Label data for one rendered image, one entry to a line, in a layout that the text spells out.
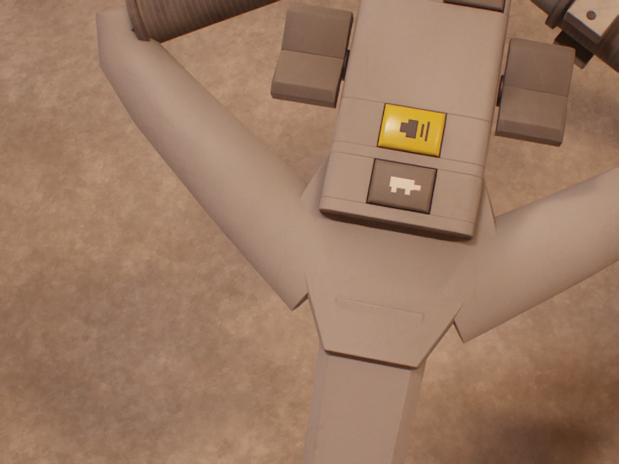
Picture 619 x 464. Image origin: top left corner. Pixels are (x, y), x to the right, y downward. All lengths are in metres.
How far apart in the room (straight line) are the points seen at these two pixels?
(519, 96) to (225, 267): 1.05
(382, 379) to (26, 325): 1.09
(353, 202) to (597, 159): 1.22
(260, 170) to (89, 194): 1.13
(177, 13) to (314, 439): 0.28
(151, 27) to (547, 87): 0.25
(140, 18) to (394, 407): 0.29
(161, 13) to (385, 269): 0.22
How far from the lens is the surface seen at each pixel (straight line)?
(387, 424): 0.55
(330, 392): 0.55
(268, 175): 0.55
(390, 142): 0.53
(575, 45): 0.61
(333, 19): 0.56
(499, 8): 0.56
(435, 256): 0.54
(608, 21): 0.57
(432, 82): 0.54
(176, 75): 0.58
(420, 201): 0.52
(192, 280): 1.54
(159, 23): 0.59
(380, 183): 0.53
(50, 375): 1.52
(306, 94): 0.55
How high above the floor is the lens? 1.35
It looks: 59 degrees down
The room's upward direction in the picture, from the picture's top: 1 degrees counter-clockwise
